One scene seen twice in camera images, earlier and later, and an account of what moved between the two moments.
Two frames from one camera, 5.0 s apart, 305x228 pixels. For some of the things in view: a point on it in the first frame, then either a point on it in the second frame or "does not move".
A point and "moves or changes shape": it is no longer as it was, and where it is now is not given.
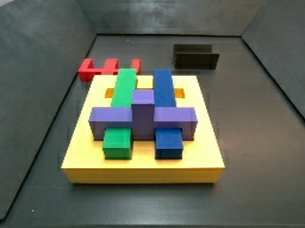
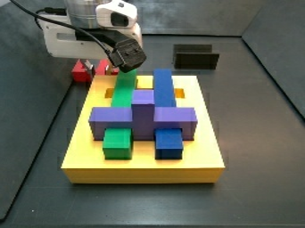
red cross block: (110, 69) moves or changes shape
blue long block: (169, 138) does not move
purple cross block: (143, 118) does not move
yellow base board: (201, 166) does not move
